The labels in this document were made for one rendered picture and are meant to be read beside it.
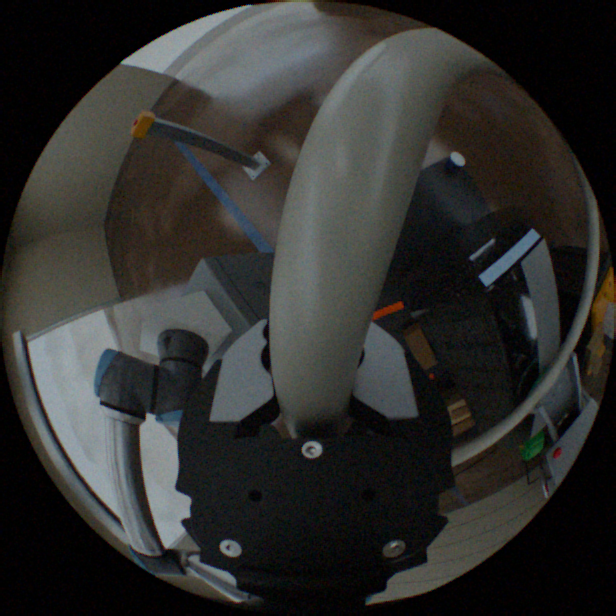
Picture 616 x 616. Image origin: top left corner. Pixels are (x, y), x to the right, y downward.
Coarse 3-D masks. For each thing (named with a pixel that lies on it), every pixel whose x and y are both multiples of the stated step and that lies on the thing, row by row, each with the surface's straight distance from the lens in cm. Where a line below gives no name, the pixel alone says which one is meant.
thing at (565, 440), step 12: (588, 408) 78; (576, 420) 78; (588, 420) 77; (564, 432) 84; (576, 432) 77; (588, 432) 77; (564, 444) 77; (576, 444) 76; (552, 456) 77; (564, 456) 76; (576, 456) 76; (552, 468) 76; (564, 468) 76
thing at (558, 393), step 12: (576, 360) 48; (564, 372) 55; (576, 372) 51; (564, 384) 60; (576, 384) 58; (552, 396) 57; (564, 396) 65; (576, 396) 68; (540, 408) 45; (552, 408) 63; (564, 408) 73; (576, 408) 82; (552, 420) 71; (552, 432) 66
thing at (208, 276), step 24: (216, 264) 72; (240, 264) 80; (264, 264) 92; (192, 288) 78; (216, 288) 67; (240, 288) 70; (264, 288) 80; (240, 312) 63; (264, 312) 70; (240, 336) 66
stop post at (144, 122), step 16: (144, 112) 121; (144, 128) 117; (160, 128) 121; (176, 128) 123; (192, 144) 132; (208, 144) 137; (224, 144) 146; (240, 160) 158; (256, 160) 171; (256, 176) 171
